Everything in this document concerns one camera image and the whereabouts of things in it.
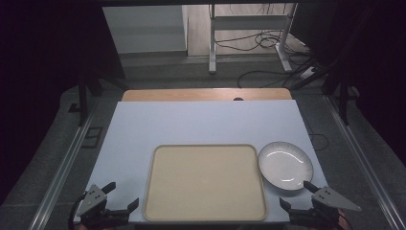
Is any black metal stand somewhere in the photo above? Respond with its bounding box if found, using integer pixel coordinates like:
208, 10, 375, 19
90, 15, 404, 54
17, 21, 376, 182
67, 71, 130, 127
320, 6, 363, 127

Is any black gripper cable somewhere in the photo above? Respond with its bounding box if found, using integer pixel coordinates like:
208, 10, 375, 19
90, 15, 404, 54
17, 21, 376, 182
67, 193, 88, 230

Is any beige rectangular tray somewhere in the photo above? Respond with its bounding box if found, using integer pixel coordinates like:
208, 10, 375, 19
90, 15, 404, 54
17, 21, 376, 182
142, 144, 268, 222

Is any wooden table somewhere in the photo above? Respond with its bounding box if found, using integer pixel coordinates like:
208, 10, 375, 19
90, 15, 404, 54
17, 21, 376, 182
121, 87, 293, 103

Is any metal floor rail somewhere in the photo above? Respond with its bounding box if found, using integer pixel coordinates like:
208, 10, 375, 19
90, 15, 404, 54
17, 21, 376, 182
35, 99, 100, 230
323, 95, 406, 230

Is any white round plate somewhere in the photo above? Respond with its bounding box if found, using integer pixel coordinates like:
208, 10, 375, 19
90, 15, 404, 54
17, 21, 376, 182
258, 141, 315, 192

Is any tangle of black floor cables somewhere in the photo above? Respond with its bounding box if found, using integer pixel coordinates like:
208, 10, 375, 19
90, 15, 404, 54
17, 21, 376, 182
214, 29, 315, 56

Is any white power strip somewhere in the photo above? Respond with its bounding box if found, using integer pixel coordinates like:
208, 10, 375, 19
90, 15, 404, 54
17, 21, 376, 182
299, 65, 318, 81

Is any white cabinet panel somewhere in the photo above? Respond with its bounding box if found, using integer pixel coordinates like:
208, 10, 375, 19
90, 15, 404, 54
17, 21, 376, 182
101, 4, 190, 55

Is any dark curtain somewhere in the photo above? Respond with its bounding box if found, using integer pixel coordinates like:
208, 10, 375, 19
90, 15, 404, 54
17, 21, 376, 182
0, 0, 126, 205
291, 0, 406, 159

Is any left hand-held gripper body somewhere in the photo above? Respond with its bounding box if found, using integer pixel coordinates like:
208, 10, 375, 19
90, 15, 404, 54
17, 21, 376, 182
76, 184, 131, 230

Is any black floor frame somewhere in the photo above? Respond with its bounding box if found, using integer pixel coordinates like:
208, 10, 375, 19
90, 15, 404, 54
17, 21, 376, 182
80, 126, 103, 150

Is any white desk frame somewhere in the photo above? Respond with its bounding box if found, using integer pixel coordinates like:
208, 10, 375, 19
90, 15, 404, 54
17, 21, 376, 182
208, 3, 300, 75

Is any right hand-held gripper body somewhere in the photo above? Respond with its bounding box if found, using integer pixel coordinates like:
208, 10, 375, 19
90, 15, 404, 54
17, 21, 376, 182
289, 186, 363, 230

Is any white board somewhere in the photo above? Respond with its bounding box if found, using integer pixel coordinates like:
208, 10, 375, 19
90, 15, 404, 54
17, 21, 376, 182
73, 100, 328, 224

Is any thin black looped cable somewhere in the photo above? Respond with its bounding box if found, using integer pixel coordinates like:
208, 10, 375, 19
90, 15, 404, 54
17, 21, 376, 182
306, 121, 330, 152

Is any long black floor cable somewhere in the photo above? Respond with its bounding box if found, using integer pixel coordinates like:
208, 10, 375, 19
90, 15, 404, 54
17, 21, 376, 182
237, 69, 307, 89

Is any person's right hand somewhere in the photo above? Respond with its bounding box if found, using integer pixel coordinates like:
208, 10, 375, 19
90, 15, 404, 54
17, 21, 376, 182
337, 210, 350, 230

